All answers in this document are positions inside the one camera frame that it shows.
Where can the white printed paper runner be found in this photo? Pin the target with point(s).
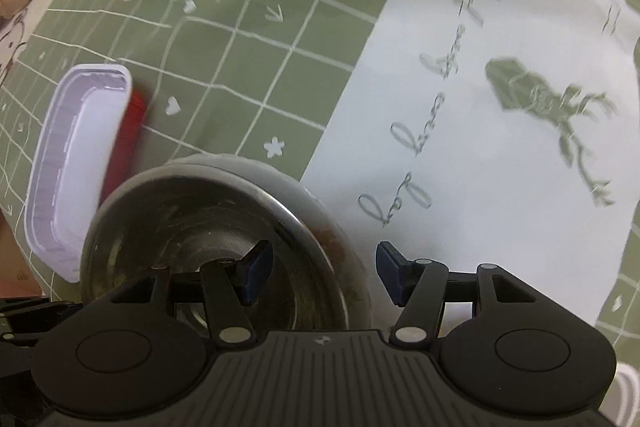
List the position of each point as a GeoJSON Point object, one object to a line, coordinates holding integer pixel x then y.
{"type": "Point", "coordinates": [450, 82]}

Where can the stainless steel bowl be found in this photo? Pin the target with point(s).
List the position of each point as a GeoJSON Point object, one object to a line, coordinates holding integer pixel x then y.
{"type": "Point", "coordinates": [200, 217]}

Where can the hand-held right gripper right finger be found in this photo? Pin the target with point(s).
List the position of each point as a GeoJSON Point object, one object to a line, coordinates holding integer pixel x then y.
{"type": "Point", "coordinates": [392, 272]}

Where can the red rectangular dish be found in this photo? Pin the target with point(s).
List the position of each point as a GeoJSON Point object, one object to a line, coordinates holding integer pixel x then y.
{"type": "Point", "coordinates": [75, 147]}

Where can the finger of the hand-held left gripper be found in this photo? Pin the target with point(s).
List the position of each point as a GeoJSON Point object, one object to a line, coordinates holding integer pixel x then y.
{"type": "Point", "coordinates": [25, 319]}

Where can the green checked bed sheet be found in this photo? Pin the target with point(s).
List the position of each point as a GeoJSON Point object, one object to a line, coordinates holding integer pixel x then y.
{"type": "Point", "coordinates": [225, 32]}

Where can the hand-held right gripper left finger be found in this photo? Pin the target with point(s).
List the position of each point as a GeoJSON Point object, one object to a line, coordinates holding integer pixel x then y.
{"type": "Point", "coordinates": [256, 274]}

